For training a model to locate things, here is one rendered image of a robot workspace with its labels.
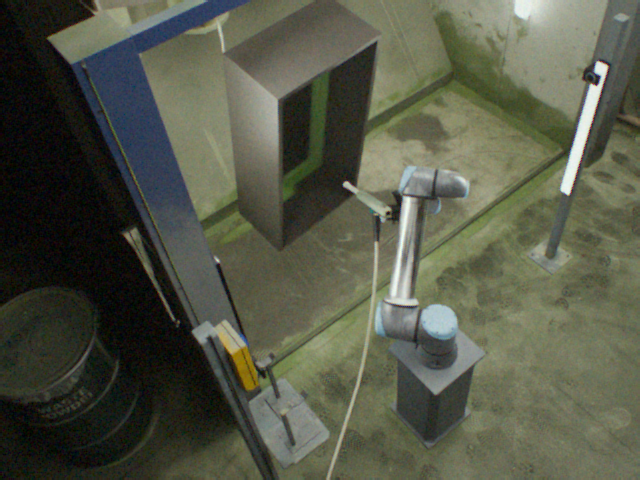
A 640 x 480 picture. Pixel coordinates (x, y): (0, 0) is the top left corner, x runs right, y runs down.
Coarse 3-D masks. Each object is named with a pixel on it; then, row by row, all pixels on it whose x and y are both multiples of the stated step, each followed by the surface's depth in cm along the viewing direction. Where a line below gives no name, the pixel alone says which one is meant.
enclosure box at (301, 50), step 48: (240, 48) 257; (288, 48) 258; (336, 48) 260; (240, 96) 266; (288, 96) 247; (336, 96) 322; (240, 144) 297; (288, 144) 345; (336, 144) 351; (240, 192) 336; (288, 192) 366; (336, 192) 368; (288, 240) 349
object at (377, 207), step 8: (344, 184) 336; (360, 192) 319; (360, 200) 319; (368, 200) 310; (376, 200) 307; (376, 208) 302; (384, 208) 297; (376, 216) 307; (384, 216) 297; (376, 224) 309; (376, 232) 311; (376, 240) 313
